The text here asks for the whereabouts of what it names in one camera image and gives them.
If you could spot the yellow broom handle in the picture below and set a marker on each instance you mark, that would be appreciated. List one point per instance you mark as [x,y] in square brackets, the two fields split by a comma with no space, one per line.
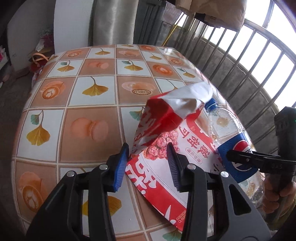
[171,32]

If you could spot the clear pepsi bottle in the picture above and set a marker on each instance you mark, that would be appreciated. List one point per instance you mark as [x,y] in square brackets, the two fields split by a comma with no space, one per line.
[227,134]

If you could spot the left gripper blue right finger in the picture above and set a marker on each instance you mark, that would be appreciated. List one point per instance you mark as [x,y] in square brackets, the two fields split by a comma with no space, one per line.
[174,165]

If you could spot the grey curtain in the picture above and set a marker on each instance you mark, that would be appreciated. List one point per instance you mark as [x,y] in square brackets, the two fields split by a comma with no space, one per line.
[112,22]

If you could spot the red white snack bag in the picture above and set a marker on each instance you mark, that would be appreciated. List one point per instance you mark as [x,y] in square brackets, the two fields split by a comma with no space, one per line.
[171,118]

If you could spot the steel balcony railing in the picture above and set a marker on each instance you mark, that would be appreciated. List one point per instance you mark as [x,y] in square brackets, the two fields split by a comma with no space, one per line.
[253,69]

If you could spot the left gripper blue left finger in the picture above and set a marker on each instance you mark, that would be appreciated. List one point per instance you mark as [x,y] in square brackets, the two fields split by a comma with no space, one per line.
[119,171]

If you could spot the person's right hand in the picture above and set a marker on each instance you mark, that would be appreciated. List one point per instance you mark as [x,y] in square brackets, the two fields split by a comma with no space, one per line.
[270,199]

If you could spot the beige puffer jacket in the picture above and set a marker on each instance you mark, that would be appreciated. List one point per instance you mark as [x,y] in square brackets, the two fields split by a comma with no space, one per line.
[228,14]

